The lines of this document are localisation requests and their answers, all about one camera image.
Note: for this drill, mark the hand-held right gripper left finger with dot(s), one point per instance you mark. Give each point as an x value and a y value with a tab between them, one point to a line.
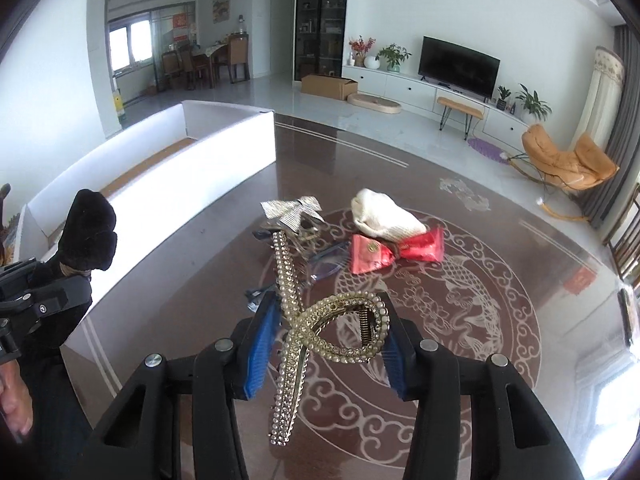
260	350

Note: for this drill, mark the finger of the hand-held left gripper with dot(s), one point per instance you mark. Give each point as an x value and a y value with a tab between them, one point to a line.
20	277
55	305

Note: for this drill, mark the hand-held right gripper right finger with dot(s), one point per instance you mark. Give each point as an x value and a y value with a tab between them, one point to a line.
397	365

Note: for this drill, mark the rhinestone hair claw clip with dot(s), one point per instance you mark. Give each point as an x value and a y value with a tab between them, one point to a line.
287	310

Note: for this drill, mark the black velvet pouch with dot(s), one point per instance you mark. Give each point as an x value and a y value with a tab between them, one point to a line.
87	230

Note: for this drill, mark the white cardboard box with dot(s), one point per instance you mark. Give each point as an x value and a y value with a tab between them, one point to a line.
165	195

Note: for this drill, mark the dark patterned glass desktop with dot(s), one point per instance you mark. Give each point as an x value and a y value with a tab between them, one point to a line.
550	260

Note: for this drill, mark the person's left hand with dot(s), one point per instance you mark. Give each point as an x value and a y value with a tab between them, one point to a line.
15	400

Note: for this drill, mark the clear blue-framed eyeglasses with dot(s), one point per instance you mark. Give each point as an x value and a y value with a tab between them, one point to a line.
320	266

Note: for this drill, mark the red snack packet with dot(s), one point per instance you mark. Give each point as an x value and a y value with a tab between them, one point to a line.
375	255

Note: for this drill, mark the silver rhinestone bow hair clip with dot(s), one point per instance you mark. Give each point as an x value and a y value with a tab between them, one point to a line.
292	210

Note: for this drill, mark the cream knitted cloth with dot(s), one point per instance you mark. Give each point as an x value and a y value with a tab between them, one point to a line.
385	217

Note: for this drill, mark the purple floor mat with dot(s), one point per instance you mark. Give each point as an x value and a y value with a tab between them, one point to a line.
487	149

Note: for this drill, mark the black remote control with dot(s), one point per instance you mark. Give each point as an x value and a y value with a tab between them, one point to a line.
626	315

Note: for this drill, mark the wooden chair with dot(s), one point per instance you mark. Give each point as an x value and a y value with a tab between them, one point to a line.
625	245

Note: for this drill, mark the orange lounge chair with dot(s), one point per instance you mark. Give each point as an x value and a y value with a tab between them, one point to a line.
555	157

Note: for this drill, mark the beige oval pet bed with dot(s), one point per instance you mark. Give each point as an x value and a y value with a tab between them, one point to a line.
375	103

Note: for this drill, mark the wooden bench with metal legs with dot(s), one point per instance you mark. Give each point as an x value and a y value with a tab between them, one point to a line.
460	107

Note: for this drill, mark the brown cardboard box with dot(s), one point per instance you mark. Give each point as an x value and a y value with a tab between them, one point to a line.
325	87

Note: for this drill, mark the white television cabinet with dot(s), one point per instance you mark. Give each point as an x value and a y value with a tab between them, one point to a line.
390	85

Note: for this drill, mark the wooden dining table with chairs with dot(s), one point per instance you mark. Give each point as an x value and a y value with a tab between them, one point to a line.
210	62

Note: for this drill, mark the small potted plant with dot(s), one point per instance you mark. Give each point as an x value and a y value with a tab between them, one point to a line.
502	97

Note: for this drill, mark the leafy potted plant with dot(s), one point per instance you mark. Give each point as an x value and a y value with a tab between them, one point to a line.
532	102

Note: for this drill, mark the red door decoration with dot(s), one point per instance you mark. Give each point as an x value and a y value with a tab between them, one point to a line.
182	27

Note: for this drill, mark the round white vase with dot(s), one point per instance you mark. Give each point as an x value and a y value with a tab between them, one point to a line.
371	62

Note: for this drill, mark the black television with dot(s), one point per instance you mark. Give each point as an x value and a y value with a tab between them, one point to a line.
457	65

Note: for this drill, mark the bushy green potted plant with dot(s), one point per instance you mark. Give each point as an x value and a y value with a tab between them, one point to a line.
395	55

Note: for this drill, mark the red flowers in vase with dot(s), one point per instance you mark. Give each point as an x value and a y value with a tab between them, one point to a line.
361	47

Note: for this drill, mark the white sheer curtain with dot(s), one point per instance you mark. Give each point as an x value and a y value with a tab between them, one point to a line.
600	100

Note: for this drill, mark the dark glass display cabinet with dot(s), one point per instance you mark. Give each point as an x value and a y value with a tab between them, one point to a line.
320	20

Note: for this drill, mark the framed wall painting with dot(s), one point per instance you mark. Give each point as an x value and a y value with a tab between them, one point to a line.
221	4

